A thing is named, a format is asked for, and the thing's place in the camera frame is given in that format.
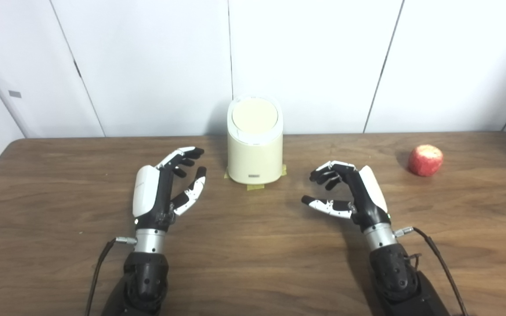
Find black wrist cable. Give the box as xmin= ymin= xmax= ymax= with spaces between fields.
xmin=394 ymin=226 xmax=469 ymax=316
xmin=85 ymin=236 xmax=137 ymax=316

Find red apple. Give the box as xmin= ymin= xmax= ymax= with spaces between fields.
xmin=408 ymin=144 xmax=444 ymax=177

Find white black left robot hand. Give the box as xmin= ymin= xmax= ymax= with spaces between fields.
xmin=132 ymin=147 xmax=207 ymax=231

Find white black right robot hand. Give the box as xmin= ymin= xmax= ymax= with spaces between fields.
xmin=301 ymin=161 xmax=392 ymax=231

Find round cream bin lid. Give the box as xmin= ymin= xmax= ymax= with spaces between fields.
xmin=231 ymin=98 xmax=278 ymax=135

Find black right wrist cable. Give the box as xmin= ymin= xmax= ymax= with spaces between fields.
xmin=394 ymin=226 xmax=469 ymax=316

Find cream-colored plastic bin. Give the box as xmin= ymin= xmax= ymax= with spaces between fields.
xmin=227 ymin=97 xmax=284 ymax=185

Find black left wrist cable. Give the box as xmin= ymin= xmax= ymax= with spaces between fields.
xmin=85 ymin=236 xmax=137 ymax=316

